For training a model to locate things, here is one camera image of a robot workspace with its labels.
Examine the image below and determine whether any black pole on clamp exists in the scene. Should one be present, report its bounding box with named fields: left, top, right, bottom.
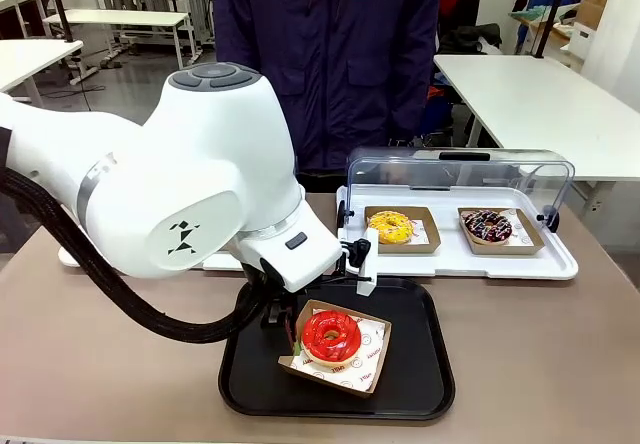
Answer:
left=47, top=0, right=77, bottom=44

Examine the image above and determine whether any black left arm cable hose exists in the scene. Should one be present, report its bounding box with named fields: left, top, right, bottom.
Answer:
left=0, top=128, right=267, bottom=344

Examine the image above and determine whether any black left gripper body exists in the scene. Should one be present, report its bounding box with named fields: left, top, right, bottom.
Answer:
left=260, top=278, right=302, bottom=328

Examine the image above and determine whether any clear display case lid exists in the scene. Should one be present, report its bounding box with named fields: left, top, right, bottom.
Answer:
left=337, top=147, right=576, bottom=233

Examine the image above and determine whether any large white table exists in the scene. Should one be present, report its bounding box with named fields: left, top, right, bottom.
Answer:
left=432, top=53, right=640, bottom=183

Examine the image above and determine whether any cardboard tray of red donut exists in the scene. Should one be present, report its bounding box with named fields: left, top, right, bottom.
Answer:
left=277, top=299, right=393, bottom=399

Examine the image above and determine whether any white table with black pole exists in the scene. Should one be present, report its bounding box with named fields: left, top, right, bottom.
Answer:
left=0, top=38, right=85, bottom=108

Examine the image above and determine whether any red glazed donut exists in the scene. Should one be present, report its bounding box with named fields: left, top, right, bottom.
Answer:
left=300, top=309, right=362, bottom=369

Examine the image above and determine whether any person in navy jacket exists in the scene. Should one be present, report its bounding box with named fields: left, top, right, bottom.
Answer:
left=212, top=0, right=444, bottom=194

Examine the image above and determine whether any white storage box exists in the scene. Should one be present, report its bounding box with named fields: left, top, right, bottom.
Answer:
left=568, top=21, right=597, bottom=71

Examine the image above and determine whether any cardboard tray of drizzled donut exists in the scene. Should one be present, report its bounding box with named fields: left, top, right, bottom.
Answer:
left=457, top=206, right=546, bottom=256

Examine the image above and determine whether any dark donut with white drizzle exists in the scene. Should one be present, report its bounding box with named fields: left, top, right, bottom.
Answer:
left=463, top=208, right=513, bottom=245

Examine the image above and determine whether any black plastic serving tray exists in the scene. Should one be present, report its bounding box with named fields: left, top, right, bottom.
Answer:
left=218, top=273, right=457, bottom=421

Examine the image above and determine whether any wooden side table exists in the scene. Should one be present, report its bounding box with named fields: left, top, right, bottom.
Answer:
left=508, top=3, right=582, bottom=56

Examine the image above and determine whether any yellow glazed donut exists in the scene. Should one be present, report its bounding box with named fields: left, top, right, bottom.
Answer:
left=367, top=210, right=415, bottom=245

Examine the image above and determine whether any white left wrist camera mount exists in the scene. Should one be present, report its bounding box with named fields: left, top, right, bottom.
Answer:
left=337, top=228, right=380, bottom=298

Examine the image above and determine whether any cardboard tray of yellow donut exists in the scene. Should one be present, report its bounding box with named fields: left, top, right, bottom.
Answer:
left=363, top=205, right=442, bottom=255

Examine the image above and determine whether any black pole stand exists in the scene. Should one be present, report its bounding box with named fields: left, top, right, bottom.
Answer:
left=532, top=0, right=576, bottom=60

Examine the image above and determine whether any black bag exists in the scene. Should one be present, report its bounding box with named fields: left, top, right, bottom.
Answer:
left=439, top=23, right=503, bottom=56

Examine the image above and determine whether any white bench table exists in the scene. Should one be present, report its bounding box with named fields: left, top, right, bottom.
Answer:
left=43, top=9, right=194, bottom=89

